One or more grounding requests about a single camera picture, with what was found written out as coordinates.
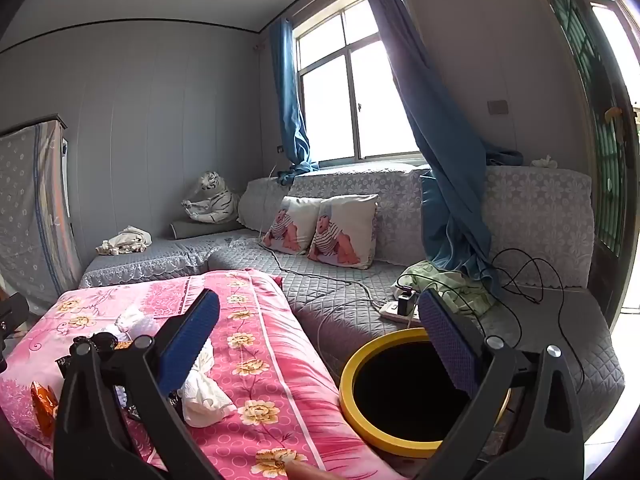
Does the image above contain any black charging cable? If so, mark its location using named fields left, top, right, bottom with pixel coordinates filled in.
left=395, top=247, right=586, bottom=386

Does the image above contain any yellow-rimmed black trash bin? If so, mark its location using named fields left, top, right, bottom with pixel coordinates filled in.
left=339, top=327, right=513, bottom=458

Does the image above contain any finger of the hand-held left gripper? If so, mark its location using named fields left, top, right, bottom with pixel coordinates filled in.
left=0, top=292, right=30, bottom=333

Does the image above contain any grey flat pillow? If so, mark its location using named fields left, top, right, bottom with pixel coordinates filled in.
left=170, top=219, right=246, bottom=241

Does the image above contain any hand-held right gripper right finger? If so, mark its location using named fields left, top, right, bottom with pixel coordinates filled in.
left=415, top=288, right=586, bottom=480

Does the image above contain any long blue curtain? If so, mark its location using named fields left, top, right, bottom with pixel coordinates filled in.
left=357, top=0, right=523, bottom=301

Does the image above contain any beige crumpled cloth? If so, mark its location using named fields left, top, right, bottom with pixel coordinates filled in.
left=96, top=226, right=153, bottom=256

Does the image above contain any short blue curtain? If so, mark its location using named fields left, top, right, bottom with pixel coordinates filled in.
left=269, top=17, right=320, bottom=187

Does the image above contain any sliding glass window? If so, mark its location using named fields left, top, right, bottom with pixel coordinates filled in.
left=292, top=0, right=431, bottom=166

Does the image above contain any dark framed glass door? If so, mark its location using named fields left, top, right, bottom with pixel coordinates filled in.
left=520, top=0, right=640, bottom=331

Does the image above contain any striped patterned cover cloth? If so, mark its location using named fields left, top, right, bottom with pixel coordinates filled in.
left=0, top=115, right=83, bottom=311

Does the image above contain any large white tissue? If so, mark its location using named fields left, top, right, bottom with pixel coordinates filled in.
left=181, top=335, right=238, bottom=428

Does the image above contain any white power strip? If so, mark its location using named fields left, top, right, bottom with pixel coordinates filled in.
left=379, top=300, right=426, bottom=323

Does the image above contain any white tiger plush toy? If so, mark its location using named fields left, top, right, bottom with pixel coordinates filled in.
left=181, top=171, right=241, bottom=224

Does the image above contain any pink floral blanket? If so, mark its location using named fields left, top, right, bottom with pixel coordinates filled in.
left=0, top=269, right=406, bottom=480

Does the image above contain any white power strip cord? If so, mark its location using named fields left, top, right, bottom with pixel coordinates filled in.
left=259, top=160, right=396, bottom=311

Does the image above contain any baby print pillow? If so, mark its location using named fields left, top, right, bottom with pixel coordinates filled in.
left=260, top=196, right=323, bottom=256
left=306, top=194, right=379, bottom=271

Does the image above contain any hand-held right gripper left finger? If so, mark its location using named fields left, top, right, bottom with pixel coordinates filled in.
left=54, top=288, right=223, bottom=480

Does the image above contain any grey quilted sofa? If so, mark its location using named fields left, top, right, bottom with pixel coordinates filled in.
left=80, top=165, right=626, bottom=441

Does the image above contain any black plastic wrapper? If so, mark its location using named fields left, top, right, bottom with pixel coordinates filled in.
left=56, top=332, right=121, bottom=378

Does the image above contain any small crumpled white tissue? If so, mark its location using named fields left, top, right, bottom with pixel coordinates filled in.
left=116, top=305, right=161, bottom=341

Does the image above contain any light green cloth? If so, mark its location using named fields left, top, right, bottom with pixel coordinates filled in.
left=392, top=259, right=496, bottom=316

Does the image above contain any orange snack wrapper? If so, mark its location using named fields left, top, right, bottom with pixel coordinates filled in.
left=31, top=380, right=60, bottom=436

